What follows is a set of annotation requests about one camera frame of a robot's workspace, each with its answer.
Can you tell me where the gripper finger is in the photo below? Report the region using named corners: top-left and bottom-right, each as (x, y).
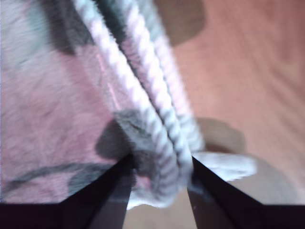
top-left (187, 156), bottom-right (265, 229)
top-left (59, 154), bottom-right (135, 229)

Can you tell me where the white fluffy tea towel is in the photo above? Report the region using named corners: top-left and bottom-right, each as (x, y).
top-left (0, 0), bottom-right (258, 208)

